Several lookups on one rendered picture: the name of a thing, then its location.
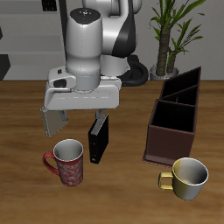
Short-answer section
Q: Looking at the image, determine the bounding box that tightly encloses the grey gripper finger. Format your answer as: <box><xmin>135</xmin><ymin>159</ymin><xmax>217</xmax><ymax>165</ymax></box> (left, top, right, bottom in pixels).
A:
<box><xmin>94</xmin><ymin>108</ymin><xmax>107</xmax><ymax>121</ymax></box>
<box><xmin>59</xmin><ymin>109</ymin><xmax>70</xmax><ymax>123</ymax></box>

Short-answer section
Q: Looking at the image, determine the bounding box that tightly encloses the green pot plant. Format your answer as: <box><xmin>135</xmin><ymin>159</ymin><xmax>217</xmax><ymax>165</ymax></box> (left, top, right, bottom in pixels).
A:
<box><xmin>149</xmin><ymin>0</ymin><xmax>207</xmax><ymax>82</ymax></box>

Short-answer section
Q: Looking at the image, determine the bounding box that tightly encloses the grey book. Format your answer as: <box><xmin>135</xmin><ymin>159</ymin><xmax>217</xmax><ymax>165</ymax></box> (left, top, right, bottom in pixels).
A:
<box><xmin>39</xmin><ymin>107</ymin><xmax>70</xmax><ymax>138</ymax></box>

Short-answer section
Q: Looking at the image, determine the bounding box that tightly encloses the black book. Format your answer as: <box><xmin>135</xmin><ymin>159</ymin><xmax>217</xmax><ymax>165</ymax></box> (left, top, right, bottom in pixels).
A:
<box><xmin>87</xmin><ymin>114</ymin><xmax>110</xmax><ymax>165</ymax></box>

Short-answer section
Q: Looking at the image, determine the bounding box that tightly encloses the red patterned mug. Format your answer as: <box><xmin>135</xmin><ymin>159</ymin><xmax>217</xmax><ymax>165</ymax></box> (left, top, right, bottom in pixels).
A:
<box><xmin>42</xmin><ymin>138</ymin><xmax>85</xmax><ymax>188</ymax></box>

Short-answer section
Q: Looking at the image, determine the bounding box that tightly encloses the yellow and white mug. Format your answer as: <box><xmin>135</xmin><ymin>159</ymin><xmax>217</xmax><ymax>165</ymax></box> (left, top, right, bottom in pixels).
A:
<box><xmin>157</xmin><ymin>157</ymin><xmax>210</xmax><ymax>201</ymax></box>

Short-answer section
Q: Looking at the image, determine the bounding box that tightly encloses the dark brown desk caddy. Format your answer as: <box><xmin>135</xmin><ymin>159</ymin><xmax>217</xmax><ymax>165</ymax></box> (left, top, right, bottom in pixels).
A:
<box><xmin>142</xmin><ymin>66</ymin><xmax>202</xmax><ymax>168</ymax></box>

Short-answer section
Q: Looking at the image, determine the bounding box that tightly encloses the black wall panel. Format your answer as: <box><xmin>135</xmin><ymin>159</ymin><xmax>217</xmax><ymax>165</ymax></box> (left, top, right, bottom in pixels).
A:
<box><xmin>41</xmin><ymin>0</ymin><xmax>58</xmax><ymax>12</ymax></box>

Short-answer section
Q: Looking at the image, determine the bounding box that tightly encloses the dark block at wall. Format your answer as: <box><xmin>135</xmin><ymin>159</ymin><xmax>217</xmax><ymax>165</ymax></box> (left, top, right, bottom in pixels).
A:
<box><xmin>0</xmin><ymin>53</ymin><xmax>11</xmax><ymax>81</ymax></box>

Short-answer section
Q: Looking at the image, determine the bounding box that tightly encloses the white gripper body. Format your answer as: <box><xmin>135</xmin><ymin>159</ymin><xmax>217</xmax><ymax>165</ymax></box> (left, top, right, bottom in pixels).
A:
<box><xmin>43</xmin><ymin>76</ymin><xmax>123</xmax><ymax>111</ymax></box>

